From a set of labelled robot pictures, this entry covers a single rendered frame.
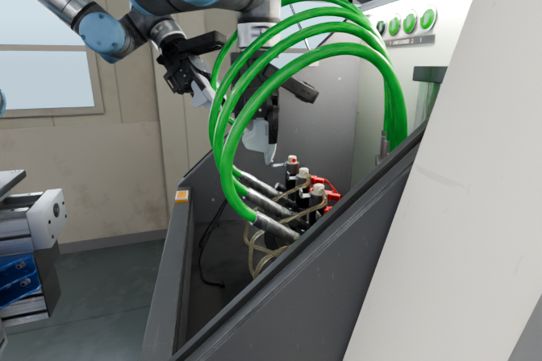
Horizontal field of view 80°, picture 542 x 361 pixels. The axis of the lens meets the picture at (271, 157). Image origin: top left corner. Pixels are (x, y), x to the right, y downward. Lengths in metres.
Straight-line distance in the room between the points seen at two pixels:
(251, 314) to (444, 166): 0.22
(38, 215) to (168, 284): 0.37
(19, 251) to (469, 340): 0.83
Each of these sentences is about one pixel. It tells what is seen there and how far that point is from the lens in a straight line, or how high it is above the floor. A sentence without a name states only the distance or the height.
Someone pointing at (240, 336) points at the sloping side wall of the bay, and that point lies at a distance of 0.35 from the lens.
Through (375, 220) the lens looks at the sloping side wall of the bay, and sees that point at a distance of 0.32.
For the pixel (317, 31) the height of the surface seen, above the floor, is 1.33.
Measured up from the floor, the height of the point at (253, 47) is 1.32.
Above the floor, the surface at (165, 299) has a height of 0.95.
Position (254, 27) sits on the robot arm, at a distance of 0.57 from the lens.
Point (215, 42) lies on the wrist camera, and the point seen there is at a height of 1.34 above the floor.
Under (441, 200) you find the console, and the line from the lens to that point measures 0.28.
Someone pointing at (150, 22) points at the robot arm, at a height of 1.38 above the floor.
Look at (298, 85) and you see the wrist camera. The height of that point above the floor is 1.26.
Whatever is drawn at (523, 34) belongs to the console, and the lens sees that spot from 0.28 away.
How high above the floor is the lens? 1.30
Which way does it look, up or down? 17 degrees down
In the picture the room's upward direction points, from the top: straight up
